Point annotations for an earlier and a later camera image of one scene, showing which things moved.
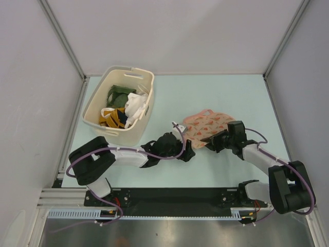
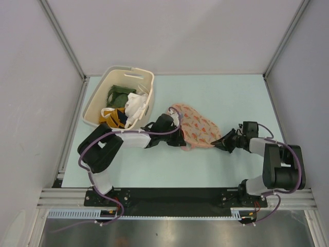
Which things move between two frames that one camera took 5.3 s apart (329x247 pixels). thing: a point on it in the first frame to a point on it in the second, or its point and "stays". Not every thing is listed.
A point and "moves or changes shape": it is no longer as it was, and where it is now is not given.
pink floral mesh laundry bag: (206, 124) moves or changes shape
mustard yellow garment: (116, 118) stays
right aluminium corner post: (303, 7) stays
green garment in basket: (117, 95) stays
